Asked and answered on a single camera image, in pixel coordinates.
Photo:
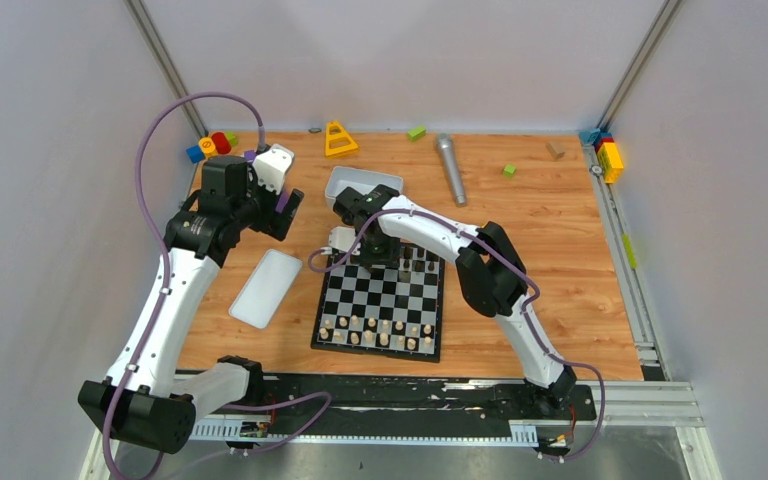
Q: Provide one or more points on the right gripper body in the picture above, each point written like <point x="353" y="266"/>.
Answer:
<point x="379" y="249"/>

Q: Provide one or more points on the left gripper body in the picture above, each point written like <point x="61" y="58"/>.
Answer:
<point x="285" y="208"/>

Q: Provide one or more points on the black white chessboard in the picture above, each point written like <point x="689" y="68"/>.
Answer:
<point x="396" y="312"/>

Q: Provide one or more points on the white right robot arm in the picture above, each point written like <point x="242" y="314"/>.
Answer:
<point x="492" y="277"/>

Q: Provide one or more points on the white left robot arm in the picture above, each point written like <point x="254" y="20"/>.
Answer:
<point x="137" y="401"/>

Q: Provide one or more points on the white rectangular box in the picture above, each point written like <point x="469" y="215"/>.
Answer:
<point x="363" y="181"/>

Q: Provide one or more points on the purple metronome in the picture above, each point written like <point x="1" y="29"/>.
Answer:
<point x="252" y="181"/>

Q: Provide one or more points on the yellow triangular toy block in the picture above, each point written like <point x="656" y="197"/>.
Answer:
<point x="338" y="141"/>

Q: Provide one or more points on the blue toy block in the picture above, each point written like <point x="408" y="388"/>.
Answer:
<point x="195" y="154"/>

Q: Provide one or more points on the yellow cylinder block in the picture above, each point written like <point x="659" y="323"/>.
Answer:
<point x="207" y="148"/>

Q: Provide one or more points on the red cylinder block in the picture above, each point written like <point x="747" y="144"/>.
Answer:
<point x="221" y="143"/>

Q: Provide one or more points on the white box lid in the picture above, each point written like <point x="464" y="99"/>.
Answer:
<point x="265" y="289"/>

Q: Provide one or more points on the silver microphone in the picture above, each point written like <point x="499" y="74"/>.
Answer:
<point x="445" y="147"/>

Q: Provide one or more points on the brown wooden block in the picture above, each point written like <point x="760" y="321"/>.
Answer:
<point x="556" y="150"/>

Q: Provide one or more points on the stacked coloured blocks right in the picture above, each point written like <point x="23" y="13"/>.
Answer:
<point x="607" y="152"/>

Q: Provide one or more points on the green block near wall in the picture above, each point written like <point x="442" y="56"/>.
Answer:
<point x="416" y="133"/>

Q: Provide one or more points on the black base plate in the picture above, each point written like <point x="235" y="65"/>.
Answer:
<point x="394" y="406"/>

